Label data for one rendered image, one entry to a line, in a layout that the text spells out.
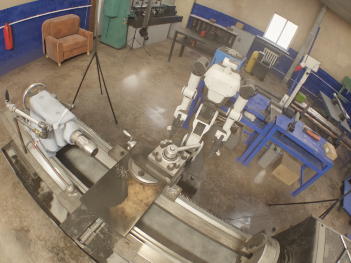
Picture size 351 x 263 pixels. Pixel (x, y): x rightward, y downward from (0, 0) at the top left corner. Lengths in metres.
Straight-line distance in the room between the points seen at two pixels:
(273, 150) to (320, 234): 2.05
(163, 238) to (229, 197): 1.40
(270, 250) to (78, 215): 0.98
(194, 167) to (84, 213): 1.50
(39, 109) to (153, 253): 1.06
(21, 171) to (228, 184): 2.37
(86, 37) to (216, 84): 3.47
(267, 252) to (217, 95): 1.16
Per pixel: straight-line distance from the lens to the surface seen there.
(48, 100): 1.28
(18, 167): 2.00
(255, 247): 0.96
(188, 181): 2.08
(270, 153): 2.93
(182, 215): 1.19
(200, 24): 4.85
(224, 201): 2.40
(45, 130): 1.03
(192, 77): 1.59
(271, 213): 2.76
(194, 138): 1.76
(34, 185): 1.83
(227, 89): 1.48
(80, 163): 1.44
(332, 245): 1.10
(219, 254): 1.34
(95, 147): 1.01
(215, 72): 1.47
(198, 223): 1.21
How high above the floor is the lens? 1.91
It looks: 44 degrees down
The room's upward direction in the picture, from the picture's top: 21 degrees clockwise
